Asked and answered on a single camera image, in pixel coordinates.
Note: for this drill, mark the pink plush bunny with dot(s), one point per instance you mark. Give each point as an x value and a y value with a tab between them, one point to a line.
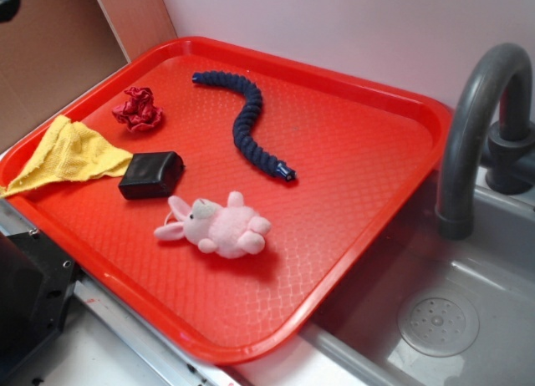
230	231

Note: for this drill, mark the red plastic tray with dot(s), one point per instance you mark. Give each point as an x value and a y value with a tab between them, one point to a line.
327	158

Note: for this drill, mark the black rectangular box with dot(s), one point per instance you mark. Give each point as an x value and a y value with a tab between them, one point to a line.
151	175

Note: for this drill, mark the red crumpled scrunchie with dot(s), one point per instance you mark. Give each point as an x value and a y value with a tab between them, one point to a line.
138	113

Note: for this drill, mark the yellow cloth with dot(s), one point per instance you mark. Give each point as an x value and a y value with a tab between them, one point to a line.
69	151

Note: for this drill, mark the grey toy sink basin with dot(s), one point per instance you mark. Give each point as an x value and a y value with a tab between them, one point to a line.
418	309

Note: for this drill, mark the grey toy faucet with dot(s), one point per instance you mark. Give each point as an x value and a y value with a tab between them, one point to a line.
491	128

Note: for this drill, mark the brown cardboard panel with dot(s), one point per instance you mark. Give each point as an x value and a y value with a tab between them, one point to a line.
53	51

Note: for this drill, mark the black object top corner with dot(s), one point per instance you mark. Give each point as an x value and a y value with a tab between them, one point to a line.
9	9

